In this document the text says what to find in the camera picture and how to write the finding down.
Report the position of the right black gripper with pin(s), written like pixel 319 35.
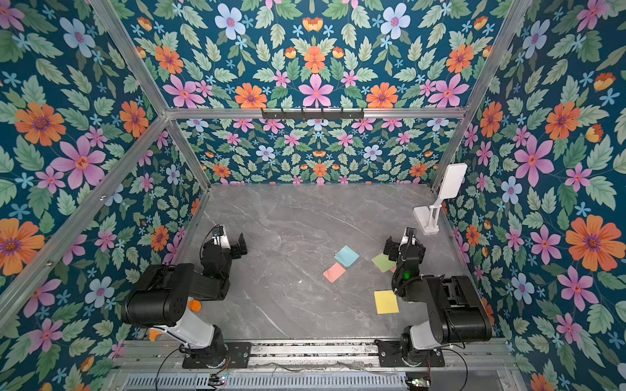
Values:
pixel 404 250

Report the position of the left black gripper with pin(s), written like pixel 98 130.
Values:
pixel 234 245

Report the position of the green memo pad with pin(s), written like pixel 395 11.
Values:
pixel 383 263

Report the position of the blue memo pad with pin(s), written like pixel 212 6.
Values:
pixel 346 256

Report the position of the yellow memo pad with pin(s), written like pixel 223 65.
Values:
pixel 386 302

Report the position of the pink memo pad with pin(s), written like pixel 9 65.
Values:
pixel 334 272

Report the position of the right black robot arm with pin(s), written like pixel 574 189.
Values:
pixel 455 313

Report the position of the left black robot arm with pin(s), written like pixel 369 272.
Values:
pixel 160 299

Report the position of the white phone stand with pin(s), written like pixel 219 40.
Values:
pixel 428 216

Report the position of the orange shark plush toy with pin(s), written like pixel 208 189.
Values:
pixel 192 304

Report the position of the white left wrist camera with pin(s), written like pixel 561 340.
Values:
pixel 220 238

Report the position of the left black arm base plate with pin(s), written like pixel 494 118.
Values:
pixel 227 355

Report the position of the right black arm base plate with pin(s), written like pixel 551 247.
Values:
pixel 400 354

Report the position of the black hook rail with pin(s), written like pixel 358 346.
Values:
pixel 312 114

